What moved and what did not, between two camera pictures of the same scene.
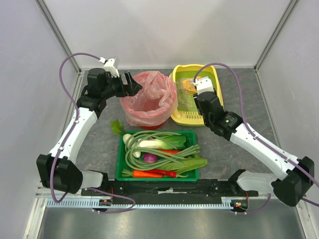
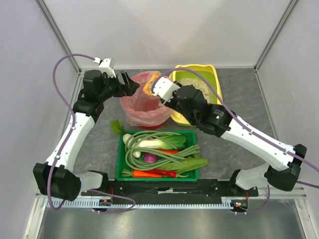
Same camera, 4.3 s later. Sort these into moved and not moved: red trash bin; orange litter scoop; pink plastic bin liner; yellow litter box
Moved: orange litter scoop
Not moved: pink plastic bin liner; red trash bin; yellow litter box
